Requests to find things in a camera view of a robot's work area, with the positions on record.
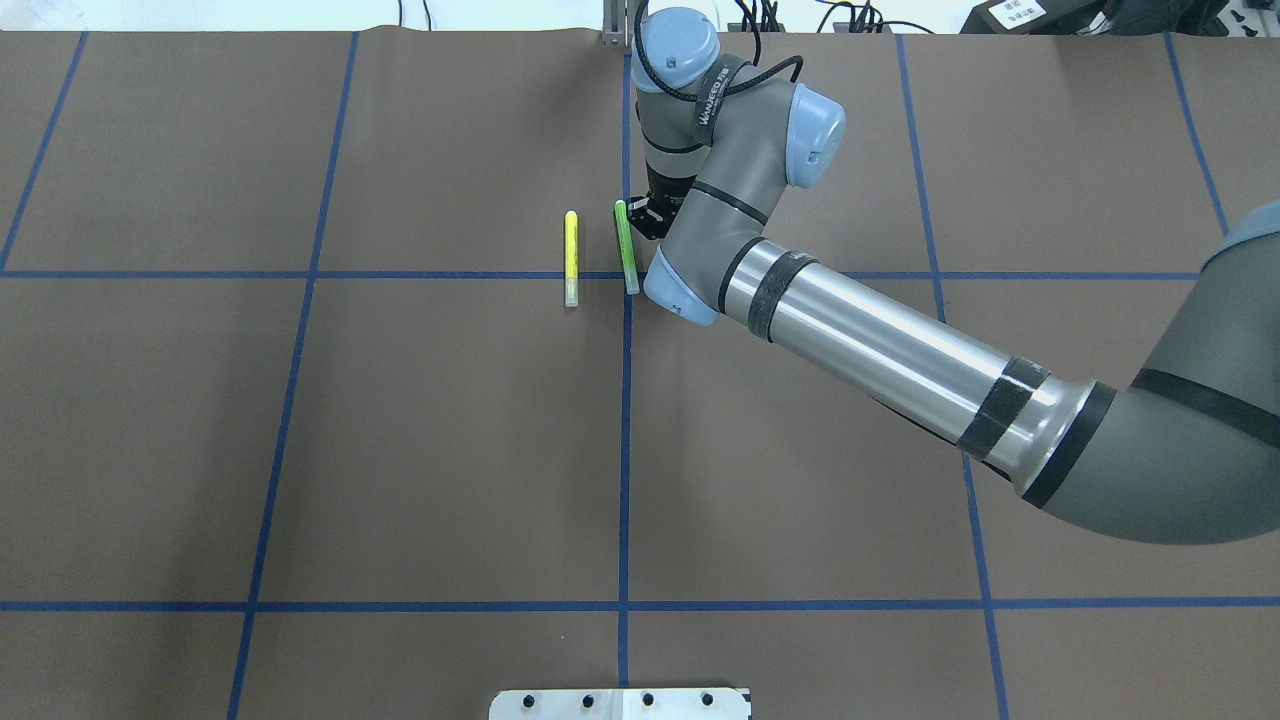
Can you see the green marker pen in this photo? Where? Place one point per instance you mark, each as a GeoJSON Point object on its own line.
{"type": "Point", "coordinates": [626, 247]}

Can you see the yellow marker pen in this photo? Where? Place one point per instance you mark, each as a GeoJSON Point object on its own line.
{"type": "Point", "coordinates": [571, 240]}

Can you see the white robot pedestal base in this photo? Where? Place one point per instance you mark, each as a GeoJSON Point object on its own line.
{"type": "Point", "coordinates": [623, 703]}

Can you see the aluminium frame post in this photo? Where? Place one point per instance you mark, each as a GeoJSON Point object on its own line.
{"type": "Point", "coordinates": [618, 22]}

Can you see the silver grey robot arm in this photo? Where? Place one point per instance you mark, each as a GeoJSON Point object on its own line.
{"type": "Point", "coordinates": [1187, 454]}

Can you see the black power adapter with label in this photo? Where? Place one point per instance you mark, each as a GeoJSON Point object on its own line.
{"type": "Point", "coordinates": [1031, 17]}

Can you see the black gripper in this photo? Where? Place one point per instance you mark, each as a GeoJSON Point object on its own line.
{"type": "Point", "coordinates": [652, 216]}

